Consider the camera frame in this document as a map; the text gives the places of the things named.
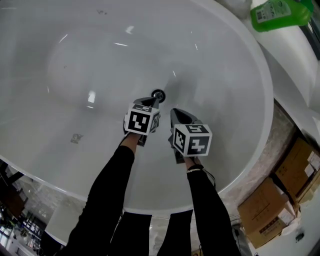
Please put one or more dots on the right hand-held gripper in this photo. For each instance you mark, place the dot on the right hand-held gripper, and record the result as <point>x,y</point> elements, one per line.
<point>197,143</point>

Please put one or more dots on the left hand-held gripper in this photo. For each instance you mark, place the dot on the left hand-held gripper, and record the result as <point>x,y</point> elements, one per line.
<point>137,121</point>

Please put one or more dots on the chrome drain plug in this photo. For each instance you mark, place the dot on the chrome drain plug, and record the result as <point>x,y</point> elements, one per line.
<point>160,93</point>

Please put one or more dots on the person's right forearm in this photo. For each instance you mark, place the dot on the person's right forearm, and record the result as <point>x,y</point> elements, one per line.
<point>210,212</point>

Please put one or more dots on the person's left forearm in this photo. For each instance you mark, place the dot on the person's left forearm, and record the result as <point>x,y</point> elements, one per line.
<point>105,195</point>

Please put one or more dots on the white bathtub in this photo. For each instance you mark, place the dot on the white bathtub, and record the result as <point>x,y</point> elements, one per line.
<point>75,75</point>

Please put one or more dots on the black wrist band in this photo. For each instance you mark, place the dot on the black wrist band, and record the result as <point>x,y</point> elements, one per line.
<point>197,166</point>

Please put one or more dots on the person's right leg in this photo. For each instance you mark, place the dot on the person's right leg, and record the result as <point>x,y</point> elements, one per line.
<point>175,235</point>

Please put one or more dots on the person's leg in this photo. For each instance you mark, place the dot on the person's leg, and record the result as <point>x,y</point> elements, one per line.
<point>175,235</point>
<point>132,235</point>

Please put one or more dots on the white window ledge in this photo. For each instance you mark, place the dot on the white window ledge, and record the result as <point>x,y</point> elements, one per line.
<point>287,65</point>

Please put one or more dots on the large brown cardboard box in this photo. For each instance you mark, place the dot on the large brown cardboard box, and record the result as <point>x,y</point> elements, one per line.
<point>262,212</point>

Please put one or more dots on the person's left leg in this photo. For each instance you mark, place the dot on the person's left leg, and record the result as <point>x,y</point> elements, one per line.
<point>132,235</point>

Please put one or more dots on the green detergent bottle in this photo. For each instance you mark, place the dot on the green detergent bottle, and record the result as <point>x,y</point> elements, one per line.
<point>277,15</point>

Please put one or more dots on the white panel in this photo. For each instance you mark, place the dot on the white panel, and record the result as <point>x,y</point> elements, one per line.
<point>65,222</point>

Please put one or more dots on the small black device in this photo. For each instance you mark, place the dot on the small black device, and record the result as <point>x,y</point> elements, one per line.
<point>300,236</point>

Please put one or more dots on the black metal frame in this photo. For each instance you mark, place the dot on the black metal frame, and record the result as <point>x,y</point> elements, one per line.
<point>10,190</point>

